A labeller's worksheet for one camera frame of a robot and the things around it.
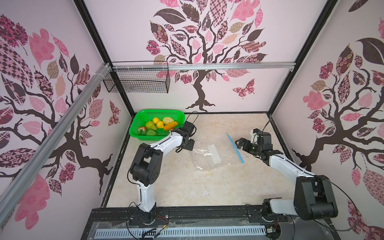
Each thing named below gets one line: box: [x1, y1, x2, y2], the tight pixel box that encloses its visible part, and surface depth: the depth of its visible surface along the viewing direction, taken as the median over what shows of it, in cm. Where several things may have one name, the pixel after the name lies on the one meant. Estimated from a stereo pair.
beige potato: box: [162, 117, 174, 125], surface depth 112 cm
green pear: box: [145, 120, 157, 131], surface depth 109 cm
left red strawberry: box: [138, 126, 146, 134], surface depth 106 cm
